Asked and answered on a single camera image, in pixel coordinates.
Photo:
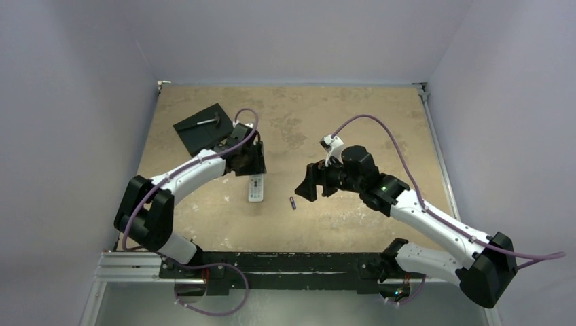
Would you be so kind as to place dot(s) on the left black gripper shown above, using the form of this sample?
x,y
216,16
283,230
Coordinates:
x,y
257,166

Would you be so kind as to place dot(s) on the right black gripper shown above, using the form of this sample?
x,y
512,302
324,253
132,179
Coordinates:
x,y
321,180

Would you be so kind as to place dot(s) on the dark AAA battery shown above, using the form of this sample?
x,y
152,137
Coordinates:
x,y
293,204

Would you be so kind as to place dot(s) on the grey remote control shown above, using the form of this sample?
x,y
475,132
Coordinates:
x,y
256,188

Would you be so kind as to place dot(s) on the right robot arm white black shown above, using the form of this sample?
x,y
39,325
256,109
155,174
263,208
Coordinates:
x,y
480,264

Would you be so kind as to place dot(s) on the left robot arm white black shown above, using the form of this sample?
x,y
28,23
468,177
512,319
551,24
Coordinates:
x,y
146,212

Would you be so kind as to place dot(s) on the small metal hammer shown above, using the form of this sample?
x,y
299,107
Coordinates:
x,y
215,120

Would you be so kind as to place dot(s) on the black square tray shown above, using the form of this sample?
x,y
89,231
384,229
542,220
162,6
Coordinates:
x,y
207,136

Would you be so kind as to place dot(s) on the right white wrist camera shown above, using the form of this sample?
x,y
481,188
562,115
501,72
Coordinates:
x,y
334,146

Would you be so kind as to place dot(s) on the aluminium frame rail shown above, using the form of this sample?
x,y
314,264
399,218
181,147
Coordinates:
x,y
118,267

